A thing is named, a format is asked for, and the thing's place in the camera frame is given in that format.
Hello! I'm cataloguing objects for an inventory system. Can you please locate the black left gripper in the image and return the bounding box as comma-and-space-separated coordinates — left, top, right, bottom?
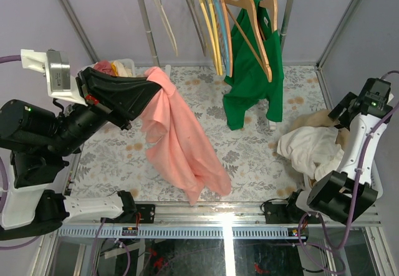
50, 63, 168, 153

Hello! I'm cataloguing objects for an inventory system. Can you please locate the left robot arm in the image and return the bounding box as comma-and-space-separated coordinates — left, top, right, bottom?
1, 67, 160, 240

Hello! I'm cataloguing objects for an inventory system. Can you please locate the white left laundry basket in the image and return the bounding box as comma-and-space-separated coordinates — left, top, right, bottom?
93, 60, 135, 77

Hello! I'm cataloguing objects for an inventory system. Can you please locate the cream plastic hanger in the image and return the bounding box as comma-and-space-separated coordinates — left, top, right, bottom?
153, 0, 178, 57

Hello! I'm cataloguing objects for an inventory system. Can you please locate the grey plastic hanger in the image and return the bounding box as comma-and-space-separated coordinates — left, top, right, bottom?
185, 0, 206, 56

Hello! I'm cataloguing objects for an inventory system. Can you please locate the wooden hanger with green shirt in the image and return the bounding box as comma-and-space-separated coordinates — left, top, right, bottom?
223, 0, 272, 82

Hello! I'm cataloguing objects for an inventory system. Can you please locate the white garment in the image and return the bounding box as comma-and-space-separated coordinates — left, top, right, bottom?
277, 126, 344, 181

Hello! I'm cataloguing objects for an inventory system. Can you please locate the dusty rose garment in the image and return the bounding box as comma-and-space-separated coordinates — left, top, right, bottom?
94, 60, 115, 77

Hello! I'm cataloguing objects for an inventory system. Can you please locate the white laundry basket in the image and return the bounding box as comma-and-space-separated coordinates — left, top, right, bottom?
93, 60, 135, 77
306, 163, 383, 204

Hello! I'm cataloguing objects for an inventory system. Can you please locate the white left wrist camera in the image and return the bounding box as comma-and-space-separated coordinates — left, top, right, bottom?
20, 49, 87, 106

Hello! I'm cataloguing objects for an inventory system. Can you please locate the yellow hanger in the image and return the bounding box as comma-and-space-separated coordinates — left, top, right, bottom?
194, 0, 220, 75
203, 0, 223, 76

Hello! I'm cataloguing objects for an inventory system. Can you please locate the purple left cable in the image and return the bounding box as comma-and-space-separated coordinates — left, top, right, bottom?
0, 54, 41, 252

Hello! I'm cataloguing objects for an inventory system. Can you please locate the right wooden hanger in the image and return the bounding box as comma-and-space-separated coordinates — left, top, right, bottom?
259, 0, 278, 32

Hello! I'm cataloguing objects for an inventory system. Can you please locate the blue plastic hanger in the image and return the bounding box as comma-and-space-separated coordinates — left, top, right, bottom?
213, 0, 233, 77

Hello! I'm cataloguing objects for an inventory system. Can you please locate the white right laundry basket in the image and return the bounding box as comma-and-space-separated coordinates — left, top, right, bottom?
306, 163, 383, 204

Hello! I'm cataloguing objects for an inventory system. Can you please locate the cream garment in left basket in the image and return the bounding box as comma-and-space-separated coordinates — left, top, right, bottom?
111, 60, 133, 77

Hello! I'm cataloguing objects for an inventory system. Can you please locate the beige garment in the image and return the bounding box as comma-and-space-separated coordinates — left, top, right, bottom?
289, 109, 350, 151

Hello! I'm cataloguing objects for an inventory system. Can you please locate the floral table cloth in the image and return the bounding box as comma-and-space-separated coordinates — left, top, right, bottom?
69, 66, 325, 202

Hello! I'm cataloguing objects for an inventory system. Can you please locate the salmon pink t shirt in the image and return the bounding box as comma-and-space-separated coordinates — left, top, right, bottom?
140, 67, 231, 205

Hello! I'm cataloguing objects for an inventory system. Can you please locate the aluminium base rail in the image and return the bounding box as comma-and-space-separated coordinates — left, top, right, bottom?
43, 199, 384, 239

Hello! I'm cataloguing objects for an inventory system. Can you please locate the green t shirt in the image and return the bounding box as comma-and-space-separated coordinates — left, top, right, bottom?
223, 0, 284, 130

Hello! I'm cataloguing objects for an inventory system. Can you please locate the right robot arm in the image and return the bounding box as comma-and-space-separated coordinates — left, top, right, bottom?
284, 78, 393, 224

